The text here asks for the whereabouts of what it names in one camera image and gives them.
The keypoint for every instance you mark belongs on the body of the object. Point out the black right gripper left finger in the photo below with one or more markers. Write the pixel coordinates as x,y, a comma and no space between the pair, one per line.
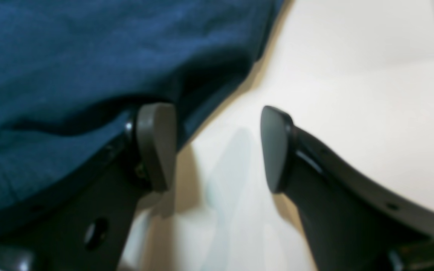
82,222

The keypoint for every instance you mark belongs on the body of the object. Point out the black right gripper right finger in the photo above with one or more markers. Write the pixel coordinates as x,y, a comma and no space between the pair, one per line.
351,223

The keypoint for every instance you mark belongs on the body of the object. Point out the navy blue t-shirt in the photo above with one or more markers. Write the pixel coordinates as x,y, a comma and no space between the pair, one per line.
70,71

